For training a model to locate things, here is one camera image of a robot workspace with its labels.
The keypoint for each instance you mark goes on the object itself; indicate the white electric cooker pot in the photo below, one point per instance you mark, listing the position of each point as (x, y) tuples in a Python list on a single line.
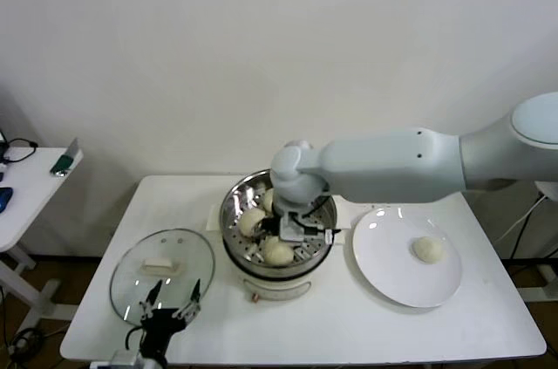
[(274, 289)]

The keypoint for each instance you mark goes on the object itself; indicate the white steamed baozi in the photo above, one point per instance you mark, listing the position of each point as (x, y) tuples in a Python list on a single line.
[(276, 252), (428, 250), (250, 220), (267, 200)]

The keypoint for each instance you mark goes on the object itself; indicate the white desk foot frame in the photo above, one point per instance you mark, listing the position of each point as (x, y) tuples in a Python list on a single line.
[(540, 295)]

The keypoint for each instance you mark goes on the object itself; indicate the round white plate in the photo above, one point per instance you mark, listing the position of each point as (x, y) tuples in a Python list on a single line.
[(392, 264)]

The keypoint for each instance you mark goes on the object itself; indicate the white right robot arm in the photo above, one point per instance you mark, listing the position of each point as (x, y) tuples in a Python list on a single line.
[(392, 168)]

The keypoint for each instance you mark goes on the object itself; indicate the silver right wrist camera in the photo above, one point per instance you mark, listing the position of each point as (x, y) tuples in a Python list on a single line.
[(318, 236)]

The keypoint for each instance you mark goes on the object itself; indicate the perforated steel steamer basket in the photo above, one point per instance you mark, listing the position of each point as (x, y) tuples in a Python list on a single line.
[(235, 207)]

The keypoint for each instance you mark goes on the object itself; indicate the round glass pot lid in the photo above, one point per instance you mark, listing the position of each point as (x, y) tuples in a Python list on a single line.
[(158, 267)]

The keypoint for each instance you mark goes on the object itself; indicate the white side table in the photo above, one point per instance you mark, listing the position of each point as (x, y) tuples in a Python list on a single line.
[(30, 188)]

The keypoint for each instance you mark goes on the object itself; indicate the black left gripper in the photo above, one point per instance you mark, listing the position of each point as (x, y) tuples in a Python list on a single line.
[(159, 327)]

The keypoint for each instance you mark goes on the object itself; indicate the blue computer mouse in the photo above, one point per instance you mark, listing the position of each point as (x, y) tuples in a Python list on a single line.
[(5, 200)]

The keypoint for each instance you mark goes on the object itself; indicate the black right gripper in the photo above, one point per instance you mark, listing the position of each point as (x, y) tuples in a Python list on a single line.
[(291, 227)]

